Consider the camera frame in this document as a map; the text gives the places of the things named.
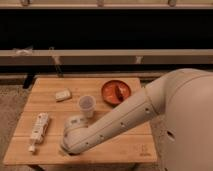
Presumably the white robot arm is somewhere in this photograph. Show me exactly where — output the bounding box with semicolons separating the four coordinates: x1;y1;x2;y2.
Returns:
61;69;213;171

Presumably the orange bowl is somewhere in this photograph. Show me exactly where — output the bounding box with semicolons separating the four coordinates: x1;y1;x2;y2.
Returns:
101;80;132;106

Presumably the red food piece in bowl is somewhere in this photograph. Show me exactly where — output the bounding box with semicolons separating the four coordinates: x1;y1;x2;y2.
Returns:
115;85;124;101

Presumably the translucent plastic cup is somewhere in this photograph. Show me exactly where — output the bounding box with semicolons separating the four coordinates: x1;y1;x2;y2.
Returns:
78;95;96;118

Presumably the white sponge block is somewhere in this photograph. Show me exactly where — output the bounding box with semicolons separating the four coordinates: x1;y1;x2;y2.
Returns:
55;89;72;102

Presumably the wooden table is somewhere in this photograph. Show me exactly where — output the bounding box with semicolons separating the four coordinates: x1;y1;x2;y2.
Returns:
3;78;159;171

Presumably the white plastic bottle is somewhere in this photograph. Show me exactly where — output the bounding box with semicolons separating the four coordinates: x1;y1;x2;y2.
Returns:
28;113;50;153

